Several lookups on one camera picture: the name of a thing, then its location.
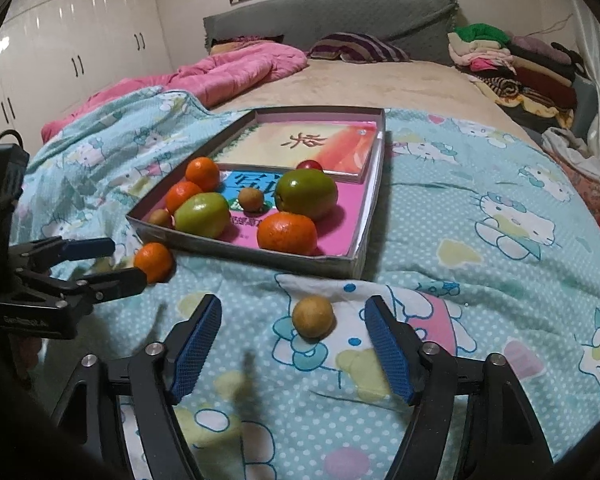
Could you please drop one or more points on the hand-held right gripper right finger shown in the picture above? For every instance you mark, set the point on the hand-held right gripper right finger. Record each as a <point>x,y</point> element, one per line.
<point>390,350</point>

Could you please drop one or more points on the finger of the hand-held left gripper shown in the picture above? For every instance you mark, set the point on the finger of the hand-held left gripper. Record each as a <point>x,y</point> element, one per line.
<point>92,249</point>
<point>115,282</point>

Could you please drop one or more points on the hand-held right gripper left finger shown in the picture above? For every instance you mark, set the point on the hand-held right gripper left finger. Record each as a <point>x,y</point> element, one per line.
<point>195,347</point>

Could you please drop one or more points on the small brown kiwi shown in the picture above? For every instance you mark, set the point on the small brown kiwi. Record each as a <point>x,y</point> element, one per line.
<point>313,316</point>
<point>159,218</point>
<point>250,198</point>

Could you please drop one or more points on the yellow green apple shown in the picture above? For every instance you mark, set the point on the yellow green apple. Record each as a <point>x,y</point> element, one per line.
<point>202,215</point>

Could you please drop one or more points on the shallow grey cardboard box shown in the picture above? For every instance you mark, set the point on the shallow grey cardboard box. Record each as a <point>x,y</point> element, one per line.
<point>280,263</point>

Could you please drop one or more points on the large orange mandarin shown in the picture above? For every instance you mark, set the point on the large orange mandarin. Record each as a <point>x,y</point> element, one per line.
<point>286,232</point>

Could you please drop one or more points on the dark green apple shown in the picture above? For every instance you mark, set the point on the dark green apple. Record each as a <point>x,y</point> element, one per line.
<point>306,193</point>

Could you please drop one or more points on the red apple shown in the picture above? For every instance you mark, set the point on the red apple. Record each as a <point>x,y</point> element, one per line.
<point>309,165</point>

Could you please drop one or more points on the person's left hand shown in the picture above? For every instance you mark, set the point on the person's left hand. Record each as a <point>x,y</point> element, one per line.
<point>26,357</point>

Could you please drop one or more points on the teal cartoon cat blanket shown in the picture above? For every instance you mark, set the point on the teal cartoon cat blanket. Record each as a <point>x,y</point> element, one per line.
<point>480,285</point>

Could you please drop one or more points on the pink workbook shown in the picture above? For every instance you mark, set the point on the pink workbook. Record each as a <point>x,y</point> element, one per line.
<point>350,215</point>

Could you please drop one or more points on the yellow orange book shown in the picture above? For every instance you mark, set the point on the yellow orange book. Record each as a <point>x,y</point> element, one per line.
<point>270,142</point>

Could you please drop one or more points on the white glossy wardrobe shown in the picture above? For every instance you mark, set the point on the white glossy wardrobe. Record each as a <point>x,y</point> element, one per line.
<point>80,35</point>

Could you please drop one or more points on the pink quilt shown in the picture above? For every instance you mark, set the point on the pink quilt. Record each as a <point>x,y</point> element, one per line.
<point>240,67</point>

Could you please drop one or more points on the brown pillow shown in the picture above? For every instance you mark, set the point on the brown pillow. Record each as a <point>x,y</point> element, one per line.
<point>230,46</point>

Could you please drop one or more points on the pink floral cloth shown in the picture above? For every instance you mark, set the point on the pink floral cloth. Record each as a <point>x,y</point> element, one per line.
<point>592,190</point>

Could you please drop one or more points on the tan bed sheet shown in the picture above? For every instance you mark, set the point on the tan bed sheet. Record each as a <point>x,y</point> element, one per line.
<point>380,85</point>

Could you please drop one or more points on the white crumpled cloth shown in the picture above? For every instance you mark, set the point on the white crumpled cloth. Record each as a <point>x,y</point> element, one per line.
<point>572,147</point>

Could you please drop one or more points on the purple striped pillow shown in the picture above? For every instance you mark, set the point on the purple striped pillow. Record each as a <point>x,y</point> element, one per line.
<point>357,47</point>

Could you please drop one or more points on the pile of folded clothes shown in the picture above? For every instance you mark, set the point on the pile of folded clothes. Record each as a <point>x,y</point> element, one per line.
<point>525,70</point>

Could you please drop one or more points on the grey padded headboard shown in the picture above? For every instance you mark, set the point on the grey padded headboard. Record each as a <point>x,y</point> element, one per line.
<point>330,15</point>

